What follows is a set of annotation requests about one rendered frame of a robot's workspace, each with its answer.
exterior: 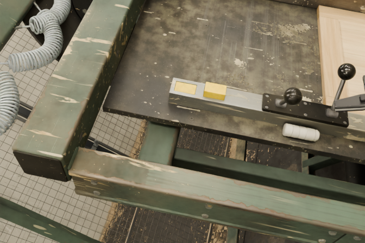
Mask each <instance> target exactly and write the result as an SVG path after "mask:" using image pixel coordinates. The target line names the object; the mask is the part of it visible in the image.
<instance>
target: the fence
mask: <svg viewBox="0 0 365 243"><path fill-rule="evenodd" d="M176 82H183V83H186V84H191V85H196V86H197V88H196V93H195V95H194V94H189V93H184V92H178V91H175V90H174V89H175V85H176ZM204 89H205V84H202V83H199V82H194V81H188V80H183V79H178V78H173V81H172V84H171V88H170V91H169V99H168V103H171V104H176V105H181V106H187V107H192V108H197V109H201V110H206V111H211V112H217V113H222V114H227V115H231V116H236V117H241V118H247V119H252V120H257V121H261V122H266V123H271V124H276V125H282V126H284V124H286V123H287V124H292V125H298V126H303V127H308V128H312V129H315V130H318V131H319V133H322V134H325V135H331V136H336V137H341V138H346V139H352V140H357V141H360V142H365V115H361V114H356V113H350V112H348V119H349V126H348V127H341V126H336V125H330V124H325V123H320V122H316V121H310V120H305V119H300V118H295V117H289V116H284V115H280V114H275V113H270V112H265V111H262V99H263V95H260V94H254V93H249V92H244V91H238V90H235V89H229V88H226V94H225V98H224V100H219V99H214V98H208V97H204V96H203V95H204Z"/></svg>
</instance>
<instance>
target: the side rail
mask: <svg viewBox="0 0 365 243"><path fill-rule="evenodd" d="M68 174H69V175H70V176H72V179H73V182H74V185H75V193H76V194H77V195H82V196H87V197H92V198H96V199H100V200H105V201H110V202H115V203H120V204H125V205H128V206H133V207H138V208H143V209H148V210H153V211H156V212H161V213H166V214H171V215H176V216H181V217H184V218H189V219H194V220H199V221H204V222H209V223H214V224H217V225H222V226H227V227H232V228H237V229H242V230H245V231H250V232H255V233H260V234H265V235H270V236H274V237H278V238H283V239H288V240H293V241H297V242H303V243H365V206H361V205H357V204H352V203H347V202H342V201H337V200H332V199H327V198H323V197H319V196H313V195H309V194H303V193H298V192H295V191H290V190H284V189H280V188H274V187H270V186H264V185H261V184H256V183H251V182H246V181H241V180H236V179H232V178H227V177H222V176H217V175H212V174H207V173H204V172H198V171H193V170H188V169H183V168H178V167H173V166H170V165H165V164H160V163H154V162H150V161H144V160H141V159H136V158H131V157H125V156H121V155H115V154H111V153H107V152H102V151H97V150H92V149H87V148H82V147H79V149H78V153H77V155H76V157H75V159H74V162H73V164H72V166H71V169H70V170H68Z"/></svg>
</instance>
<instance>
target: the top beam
mask: <svg viewBox="0 0 365 243"><path fill-rule="evenodd" d="M143 3H144V0H93V1H92V3H91V5H90V7H89V8H88V10H87V12H86V14H85V16H84V18H83V19H82V21H81V23H80V25H79V27H78V29H77V30H76V32H75V34H74V35H73V37H72V39H71V41H70V43H69V44H68V46H67V48H66V50H65V52H64V54H63V55H62V57H61V59H60V61H59V63H58V64H57V66H56V68H55V70H54V72H53V74H52V75H51V77H50V79H49V80H48V82H47V85H46V86H45V88H44V90H43V91H42V93H41V95H40V97H39V99H38V100H37V102H36V104H35V106H34V108H33V109H32V111H31V113H30V115H29V117H28V119H27V120H26V122H25V124H24V126H23V128H22V130H21V131H20V133H19V135H18V136H17V138H16V140H15V142H14V144H13V146H12V150H13V154H14V156H15V157H16V159H17V161H18V163H19V164H20V166H21V168H22V170H23V171H24V173H26V174H29V175H34V176H39V177H44V178H49V179H52V180H57V181H62V182H68V181H70V180H71V179H72V176H70V175H69V174H68V169H67V168H68V165H69V163H70V161H71V158H72V156H73V154H74V151H75V149H76V147H78V146H80V147H82V148H84V147H85V144H86V142H87V140H88V137H89V135H90V132H91V130H92V128H93V125H94V123H95V120H96V118H97V116H98V113H99V110H100V108H101V106H102V103H103V101H104V98H105V96H106V93H107V91H108V89H109V86H110V84H111V81H112V78H113V77H114V74H115V71H116V69H117V66H118V64H119V61H120V59H121V57H122V54H123V52H124V50H125V47H126V45H127V42H128V40H129V38H130V35H131V32H132V30H133V27H134V25H135V23H136V20H137V18H138V15H139V13H140V11H141V8H142V6H143Z"/></svg>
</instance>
